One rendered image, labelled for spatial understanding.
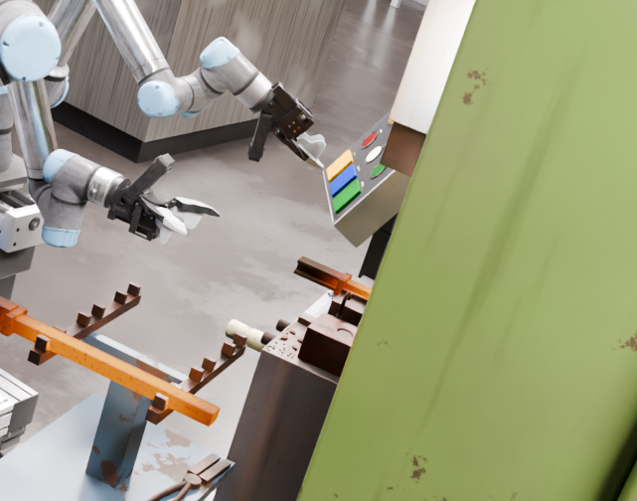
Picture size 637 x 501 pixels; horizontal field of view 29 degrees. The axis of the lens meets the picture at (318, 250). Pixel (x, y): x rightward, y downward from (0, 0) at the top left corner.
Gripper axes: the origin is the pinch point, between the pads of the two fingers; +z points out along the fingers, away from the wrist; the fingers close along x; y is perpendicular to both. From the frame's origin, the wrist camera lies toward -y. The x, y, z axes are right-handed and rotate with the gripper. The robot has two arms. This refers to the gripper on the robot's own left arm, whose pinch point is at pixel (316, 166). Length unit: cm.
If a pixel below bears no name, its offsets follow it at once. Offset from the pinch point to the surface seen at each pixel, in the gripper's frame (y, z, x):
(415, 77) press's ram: 35, -18, -59
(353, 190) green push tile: 2.2, 9.6, -1.0
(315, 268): -5.1, 0.9, -45.1
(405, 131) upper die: 27, -11, -55
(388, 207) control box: 6.2, 15.8, -7.0
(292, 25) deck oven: -27, 44, 336
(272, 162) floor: -76, 80, 307
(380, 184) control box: 8.5, 10.6, -6.9
